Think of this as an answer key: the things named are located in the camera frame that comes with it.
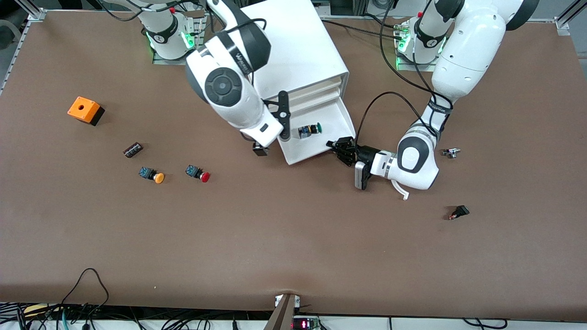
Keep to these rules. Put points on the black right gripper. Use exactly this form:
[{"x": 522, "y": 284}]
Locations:
[{"x": 260, "y": 149}]

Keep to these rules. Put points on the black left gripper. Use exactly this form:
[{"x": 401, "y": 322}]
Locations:
[{"x": 362, "y": 155}]

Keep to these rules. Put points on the white lowest cabinet drawer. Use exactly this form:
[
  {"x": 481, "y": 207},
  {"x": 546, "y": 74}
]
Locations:
[{"x": 330, "y": 146}]

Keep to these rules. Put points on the green push button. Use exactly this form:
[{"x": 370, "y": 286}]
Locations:
[{"x": 308, "y": 130}]

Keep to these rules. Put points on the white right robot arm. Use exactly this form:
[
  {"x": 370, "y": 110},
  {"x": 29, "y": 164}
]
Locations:
[{"x": 224, "y": 87}]

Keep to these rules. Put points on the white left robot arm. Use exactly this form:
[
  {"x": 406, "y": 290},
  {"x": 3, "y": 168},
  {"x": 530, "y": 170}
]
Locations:
[{"x": 467, "y": 46}]

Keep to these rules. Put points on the white middle cabinet drawer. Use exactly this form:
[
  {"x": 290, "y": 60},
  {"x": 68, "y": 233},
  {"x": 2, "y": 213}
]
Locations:
[{"x": 316, "y": 101}]

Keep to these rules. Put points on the red push button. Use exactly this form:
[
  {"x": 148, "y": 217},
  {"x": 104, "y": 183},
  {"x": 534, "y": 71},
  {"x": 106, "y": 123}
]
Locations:
[{"x": 197, "y": 173}]

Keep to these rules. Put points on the white highest cabinet drawer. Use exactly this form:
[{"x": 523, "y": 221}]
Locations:
[{"x": 316, "y": 90}]

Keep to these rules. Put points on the yellow push button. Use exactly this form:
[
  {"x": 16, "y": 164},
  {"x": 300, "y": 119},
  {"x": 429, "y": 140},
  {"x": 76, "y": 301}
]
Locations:
[{"x": 158, "y": 178}]

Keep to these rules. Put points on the white three-drawer cabinet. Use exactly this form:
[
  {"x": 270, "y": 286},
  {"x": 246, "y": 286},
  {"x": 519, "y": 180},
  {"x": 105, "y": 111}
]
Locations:
[{"x": 302, "y": 41}]

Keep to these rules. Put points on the chrome metal valve fitting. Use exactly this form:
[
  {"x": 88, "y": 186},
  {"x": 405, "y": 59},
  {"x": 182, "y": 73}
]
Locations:
[{"x": 451, "y": 152}]

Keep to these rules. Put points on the small dark contact block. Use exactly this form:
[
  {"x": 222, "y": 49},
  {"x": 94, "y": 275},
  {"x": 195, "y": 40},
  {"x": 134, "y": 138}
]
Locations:
[{"x": 133, "y": 150}]

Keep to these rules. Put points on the small device red display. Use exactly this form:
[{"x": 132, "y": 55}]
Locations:
[{"x": 305, "y": 324}]

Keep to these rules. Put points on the orange box with black base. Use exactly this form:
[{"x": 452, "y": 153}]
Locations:
[{"x": 82, "y": 109}]

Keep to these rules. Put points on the white semicircular plastic bracket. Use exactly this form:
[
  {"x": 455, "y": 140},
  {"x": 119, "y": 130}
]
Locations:
[{"x": 402, "y": 192}]

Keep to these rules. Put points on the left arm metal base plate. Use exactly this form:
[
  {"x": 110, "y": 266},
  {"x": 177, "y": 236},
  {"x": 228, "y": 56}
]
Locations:
[{"x": 419, "y": 68}]

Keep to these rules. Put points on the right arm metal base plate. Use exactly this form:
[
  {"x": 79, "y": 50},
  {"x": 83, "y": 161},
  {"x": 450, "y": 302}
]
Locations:
[{"x": 174, "y": 62}]

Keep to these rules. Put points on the black square switch red terminal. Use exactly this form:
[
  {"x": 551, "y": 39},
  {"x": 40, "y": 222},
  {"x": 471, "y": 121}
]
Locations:
[{"x": 459, "y": 212}]

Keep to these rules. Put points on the brown camera pole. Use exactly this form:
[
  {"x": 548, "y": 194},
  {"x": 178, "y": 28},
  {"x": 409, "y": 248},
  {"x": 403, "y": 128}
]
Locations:
[{"x": 282, "y": 316}]

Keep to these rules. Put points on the long aluminium frame rail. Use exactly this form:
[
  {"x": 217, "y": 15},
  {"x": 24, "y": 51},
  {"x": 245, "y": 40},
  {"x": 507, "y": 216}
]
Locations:
[{"x": 19, "y": 50}]

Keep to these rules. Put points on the short aluminium frame profile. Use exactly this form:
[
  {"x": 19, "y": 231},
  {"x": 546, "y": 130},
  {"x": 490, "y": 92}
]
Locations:
[{"x": 32, "y": 11}]

